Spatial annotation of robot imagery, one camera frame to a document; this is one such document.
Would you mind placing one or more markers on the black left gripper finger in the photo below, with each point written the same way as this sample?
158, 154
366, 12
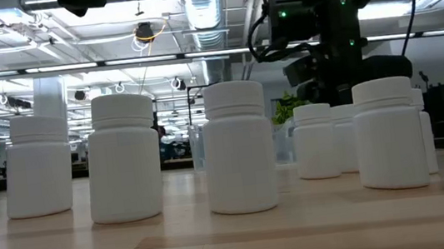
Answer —
80, 0

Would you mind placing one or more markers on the white plastic pill bottle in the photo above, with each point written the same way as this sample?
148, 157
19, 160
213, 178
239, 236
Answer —
38, 170
123, 165
346, 139
239, 156
389, 134
316, 147
429, 138

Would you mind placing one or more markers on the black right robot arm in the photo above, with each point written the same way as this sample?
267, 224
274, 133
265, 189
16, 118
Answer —
331, 20

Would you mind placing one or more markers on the clear plastic basket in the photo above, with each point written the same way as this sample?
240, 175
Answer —
197, 148

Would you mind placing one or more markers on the long LED light strip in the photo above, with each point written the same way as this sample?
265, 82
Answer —
64, 68

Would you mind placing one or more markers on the green plant in white pot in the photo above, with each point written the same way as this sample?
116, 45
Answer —
285, 109

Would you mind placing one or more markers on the black ceiling-mounted device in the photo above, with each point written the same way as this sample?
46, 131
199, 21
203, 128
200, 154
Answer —
144, 32

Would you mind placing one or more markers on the white building column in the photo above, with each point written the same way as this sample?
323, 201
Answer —
49, 98

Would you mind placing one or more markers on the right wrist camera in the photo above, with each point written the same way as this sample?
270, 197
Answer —
300, 71

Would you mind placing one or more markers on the silver ventilation duct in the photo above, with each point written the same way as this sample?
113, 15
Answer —
204, 9

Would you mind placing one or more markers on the black metal gantry frame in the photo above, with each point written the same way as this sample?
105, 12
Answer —
189, 107

